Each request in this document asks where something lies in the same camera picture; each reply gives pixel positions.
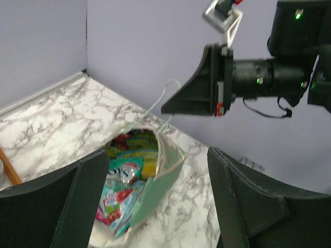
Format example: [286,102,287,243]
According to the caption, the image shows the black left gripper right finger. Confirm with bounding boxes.
[207,147,330,248]

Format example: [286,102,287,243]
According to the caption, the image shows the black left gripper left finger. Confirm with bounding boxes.
[1,149,110,247]

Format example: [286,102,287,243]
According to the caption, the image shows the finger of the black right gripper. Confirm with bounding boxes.
[161,43,220,116]

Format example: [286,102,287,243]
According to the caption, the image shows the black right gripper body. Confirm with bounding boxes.
[213,44,310,115]

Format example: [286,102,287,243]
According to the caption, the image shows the teal snack packet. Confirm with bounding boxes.
[106,158,143,184]

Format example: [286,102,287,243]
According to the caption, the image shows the green patterned paper bag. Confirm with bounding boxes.
[89,79,187,248]

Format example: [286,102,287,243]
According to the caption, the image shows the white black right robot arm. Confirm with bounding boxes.
[161,1,330,117]

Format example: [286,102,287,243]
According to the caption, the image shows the orange wooden tiered rack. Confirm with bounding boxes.
[0,149,22,185]

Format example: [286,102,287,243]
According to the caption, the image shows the yellow green snack packets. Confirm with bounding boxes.
[106,129,158,181]

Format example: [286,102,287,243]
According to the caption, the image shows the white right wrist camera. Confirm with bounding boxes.
[202,0,243,48]

